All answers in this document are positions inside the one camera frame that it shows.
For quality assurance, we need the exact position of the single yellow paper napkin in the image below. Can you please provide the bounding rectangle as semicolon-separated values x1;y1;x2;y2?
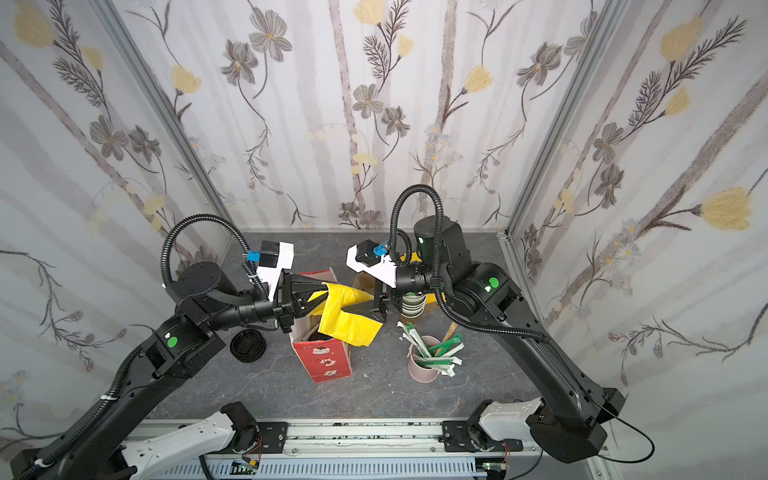
310;282;383;347

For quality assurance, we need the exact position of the red white paper gift bag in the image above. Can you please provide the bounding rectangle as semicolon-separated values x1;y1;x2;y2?
289;304;352;384

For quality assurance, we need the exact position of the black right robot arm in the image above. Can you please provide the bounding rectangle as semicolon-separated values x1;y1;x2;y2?
346;184;625;464

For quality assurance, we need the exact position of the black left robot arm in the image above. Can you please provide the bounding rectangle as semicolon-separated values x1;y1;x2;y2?
11;213;328;479

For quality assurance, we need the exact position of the stack of paper cups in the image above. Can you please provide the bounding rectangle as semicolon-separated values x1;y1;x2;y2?
400;292;427;319

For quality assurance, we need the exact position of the yellow napkin stack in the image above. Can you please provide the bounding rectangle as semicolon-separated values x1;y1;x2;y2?
395;253;436;304

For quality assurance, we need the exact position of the stack of black lids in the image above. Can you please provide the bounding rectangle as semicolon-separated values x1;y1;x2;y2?
229;329;266;363

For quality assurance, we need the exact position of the pink metal straw bucket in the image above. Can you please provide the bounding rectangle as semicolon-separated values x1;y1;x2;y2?
407;345;440;384

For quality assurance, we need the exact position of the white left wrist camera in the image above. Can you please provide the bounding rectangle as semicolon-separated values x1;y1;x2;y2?
245;240;294;301

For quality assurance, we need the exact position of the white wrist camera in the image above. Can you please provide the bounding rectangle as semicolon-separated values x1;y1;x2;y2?
346;240;397;288
245;240;294;301

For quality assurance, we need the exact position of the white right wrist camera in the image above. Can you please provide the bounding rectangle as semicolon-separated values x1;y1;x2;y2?
346;240;397;288

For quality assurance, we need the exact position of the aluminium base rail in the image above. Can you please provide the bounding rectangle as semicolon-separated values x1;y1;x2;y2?
118;413;619;479

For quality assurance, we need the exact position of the aluminium corner frame post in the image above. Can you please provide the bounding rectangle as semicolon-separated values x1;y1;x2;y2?
505;0;625;235

